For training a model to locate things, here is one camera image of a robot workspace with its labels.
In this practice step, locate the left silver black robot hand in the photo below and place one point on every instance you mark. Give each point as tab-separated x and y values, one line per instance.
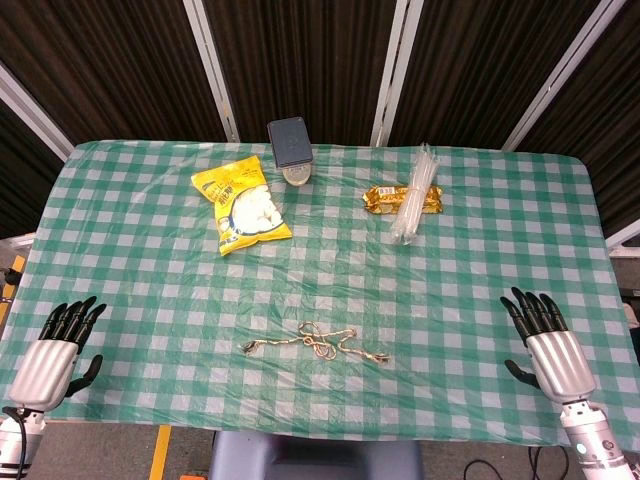
47	360

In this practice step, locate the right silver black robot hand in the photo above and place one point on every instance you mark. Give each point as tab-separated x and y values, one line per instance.
555	350

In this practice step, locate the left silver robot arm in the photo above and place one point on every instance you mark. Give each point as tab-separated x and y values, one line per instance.
17	440

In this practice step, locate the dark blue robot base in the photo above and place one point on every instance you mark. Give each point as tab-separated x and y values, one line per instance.
315	457

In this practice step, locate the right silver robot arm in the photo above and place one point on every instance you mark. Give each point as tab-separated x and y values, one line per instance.
595	442

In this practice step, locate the clear plastic straw bundle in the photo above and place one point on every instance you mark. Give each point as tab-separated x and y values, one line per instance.
415	200

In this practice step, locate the gold foil snack pack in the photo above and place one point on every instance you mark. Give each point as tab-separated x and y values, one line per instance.
387	199

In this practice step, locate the green white checkered tablecloth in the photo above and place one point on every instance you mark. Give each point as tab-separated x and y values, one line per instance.
320	280

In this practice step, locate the yellow snack bag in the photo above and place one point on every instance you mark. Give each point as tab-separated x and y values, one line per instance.
245	207

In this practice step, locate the mayonnaise bottle with blue cap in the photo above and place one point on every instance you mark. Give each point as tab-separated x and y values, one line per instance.
292	150

